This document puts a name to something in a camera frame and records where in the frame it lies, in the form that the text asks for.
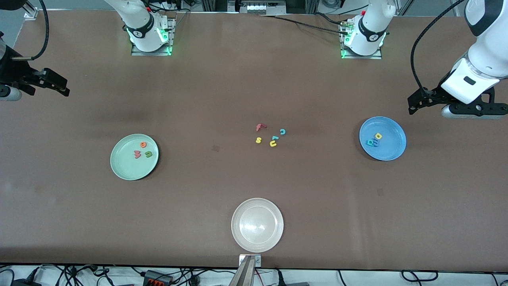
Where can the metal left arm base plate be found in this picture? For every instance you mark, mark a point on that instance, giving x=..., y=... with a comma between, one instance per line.
x=363, y=57

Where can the black power adapter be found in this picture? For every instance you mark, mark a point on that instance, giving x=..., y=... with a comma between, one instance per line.
x=25, y=283

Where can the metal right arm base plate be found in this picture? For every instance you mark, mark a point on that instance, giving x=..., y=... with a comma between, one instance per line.
x=151, y=53

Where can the green round plate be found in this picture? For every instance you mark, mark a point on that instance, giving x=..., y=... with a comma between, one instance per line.
x=127, y=167

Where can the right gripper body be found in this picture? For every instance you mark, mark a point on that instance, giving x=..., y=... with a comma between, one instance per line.
x=12, y=70

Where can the beige round plate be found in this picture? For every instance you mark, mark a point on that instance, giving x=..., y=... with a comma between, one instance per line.
x=257, y=225

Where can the red foam letter f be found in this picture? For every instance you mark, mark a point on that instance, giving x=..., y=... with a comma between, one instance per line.
x=260, y=127

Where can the aluminium rack frame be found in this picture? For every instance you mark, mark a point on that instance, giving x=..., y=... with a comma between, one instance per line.
x=214, y=4

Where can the aluminium frame post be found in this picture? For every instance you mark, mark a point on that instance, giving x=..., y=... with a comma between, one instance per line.
x=31, y=14

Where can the silver metal mounting bracket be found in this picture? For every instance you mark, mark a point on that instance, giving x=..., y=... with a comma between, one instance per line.
x=257, y=260

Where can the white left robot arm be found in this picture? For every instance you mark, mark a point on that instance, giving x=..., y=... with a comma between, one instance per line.
x=488, y=51

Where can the grey camera mount pole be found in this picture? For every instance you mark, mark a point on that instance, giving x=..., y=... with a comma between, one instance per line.
x=244, y=276

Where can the white connector block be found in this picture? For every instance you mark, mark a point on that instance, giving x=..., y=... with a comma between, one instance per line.
x=256, y=8

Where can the black power strip red switches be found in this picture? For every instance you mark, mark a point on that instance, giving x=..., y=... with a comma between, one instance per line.
x=158, y=279

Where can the blue round plate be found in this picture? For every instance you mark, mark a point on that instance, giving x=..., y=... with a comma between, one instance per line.
x=391, y=149

